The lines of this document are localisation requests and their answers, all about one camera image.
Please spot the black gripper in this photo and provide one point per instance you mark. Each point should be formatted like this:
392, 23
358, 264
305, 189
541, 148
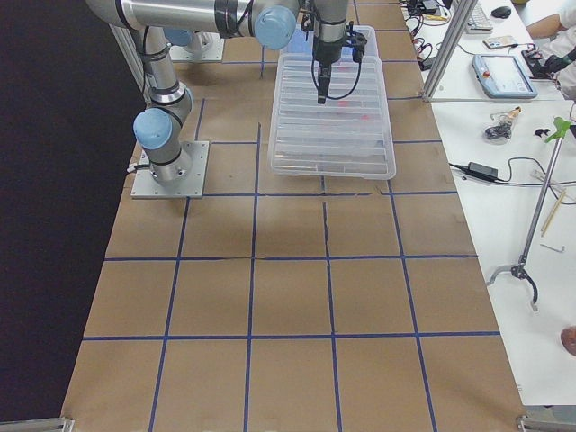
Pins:
326, 52

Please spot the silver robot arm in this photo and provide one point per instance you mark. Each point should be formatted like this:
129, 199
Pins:
272, 23

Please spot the clear plastic storage box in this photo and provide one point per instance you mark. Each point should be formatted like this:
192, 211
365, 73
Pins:
311, 139

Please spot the blue teach pendant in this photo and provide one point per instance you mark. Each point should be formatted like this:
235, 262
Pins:
502, 77

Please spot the smartphone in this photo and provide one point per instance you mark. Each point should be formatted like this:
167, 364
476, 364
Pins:
500, 42

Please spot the black power adapter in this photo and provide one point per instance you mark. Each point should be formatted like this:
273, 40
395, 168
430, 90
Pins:
478, 171

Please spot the brown paper table cover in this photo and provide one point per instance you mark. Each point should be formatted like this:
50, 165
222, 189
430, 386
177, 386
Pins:
282, 303

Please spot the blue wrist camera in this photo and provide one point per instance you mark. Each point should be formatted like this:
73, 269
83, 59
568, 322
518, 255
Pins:
357, 42

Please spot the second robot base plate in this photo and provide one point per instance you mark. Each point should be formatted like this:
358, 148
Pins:
200, 47

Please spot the aluminium frame post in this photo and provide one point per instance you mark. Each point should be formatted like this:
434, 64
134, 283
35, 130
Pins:
453, 34

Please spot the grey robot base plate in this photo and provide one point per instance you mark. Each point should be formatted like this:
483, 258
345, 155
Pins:
181, 179

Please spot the green handled reacher grabber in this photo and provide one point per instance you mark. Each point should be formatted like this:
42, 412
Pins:
518, 269

